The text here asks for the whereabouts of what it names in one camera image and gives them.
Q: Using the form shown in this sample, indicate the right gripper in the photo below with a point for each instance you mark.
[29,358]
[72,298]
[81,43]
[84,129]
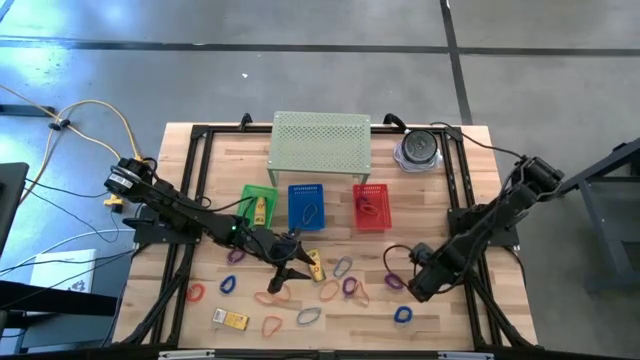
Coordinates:
[430,282]

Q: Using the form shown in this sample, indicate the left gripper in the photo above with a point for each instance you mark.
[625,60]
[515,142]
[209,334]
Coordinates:
[272,247]

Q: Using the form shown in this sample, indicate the blue coil wristband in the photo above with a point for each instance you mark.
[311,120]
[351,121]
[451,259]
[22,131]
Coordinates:
[395,315]
[221,285]

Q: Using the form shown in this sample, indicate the green plastic basket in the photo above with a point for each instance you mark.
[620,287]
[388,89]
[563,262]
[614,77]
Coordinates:
[247,200]

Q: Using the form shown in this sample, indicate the red coil wristband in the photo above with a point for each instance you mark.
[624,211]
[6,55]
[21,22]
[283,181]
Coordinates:
[188,293]
[375,213]

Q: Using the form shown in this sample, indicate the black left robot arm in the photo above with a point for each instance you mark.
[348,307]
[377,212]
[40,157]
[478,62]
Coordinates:
[175,207]

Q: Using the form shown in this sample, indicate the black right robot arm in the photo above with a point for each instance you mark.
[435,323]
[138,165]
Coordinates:
[480,230]

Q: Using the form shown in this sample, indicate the black desk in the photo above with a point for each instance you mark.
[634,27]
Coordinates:
[50,300]

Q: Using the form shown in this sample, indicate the blue plastic basket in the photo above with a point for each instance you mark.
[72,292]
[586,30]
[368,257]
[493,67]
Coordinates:
[300,197]

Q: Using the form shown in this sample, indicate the red plastic basket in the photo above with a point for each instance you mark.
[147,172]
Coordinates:
[380,222]

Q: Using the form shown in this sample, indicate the yellow crayon box white label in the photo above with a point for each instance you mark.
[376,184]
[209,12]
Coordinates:
[232,320]

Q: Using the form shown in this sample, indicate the black crossbeam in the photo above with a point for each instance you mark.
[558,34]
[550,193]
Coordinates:
[300,356]

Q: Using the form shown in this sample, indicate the green perforated metal shelf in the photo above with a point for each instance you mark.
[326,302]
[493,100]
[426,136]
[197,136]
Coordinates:
[320,142]

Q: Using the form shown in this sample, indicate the crumpled white plastic bag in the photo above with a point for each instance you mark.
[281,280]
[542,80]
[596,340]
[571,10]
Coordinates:
[397,159]

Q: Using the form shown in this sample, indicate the black table clamp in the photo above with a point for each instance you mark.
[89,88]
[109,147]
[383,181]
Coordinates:
[245,120]
[392,120]

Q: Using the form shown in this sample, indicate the dark grey metal table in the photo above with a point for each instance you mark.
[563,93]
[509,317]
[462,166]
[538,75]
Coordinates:
[620,235]

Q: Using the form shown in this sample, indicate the white cardboard box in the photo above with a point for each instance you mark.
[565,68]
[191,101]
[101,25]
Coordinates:
[60,270]

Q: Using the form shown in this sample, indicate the black flat panel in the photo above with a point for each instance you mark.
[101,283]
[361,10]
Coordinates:
[10,200]

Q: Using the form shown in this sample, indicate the black floor bar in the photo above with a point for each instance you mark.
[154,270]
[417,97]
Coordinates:
[25,110]

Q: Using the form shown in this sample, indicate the silver metal bracket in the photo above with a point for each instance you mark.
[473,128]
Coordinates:
[185,355]
[465,356]

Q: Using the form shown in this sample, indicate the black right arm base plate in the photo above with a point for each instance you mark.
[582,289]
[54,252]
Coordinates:
[505,237]

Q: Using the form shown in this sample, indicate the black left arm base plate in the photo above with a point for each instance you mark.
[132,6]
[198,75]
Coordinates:
[150,234]

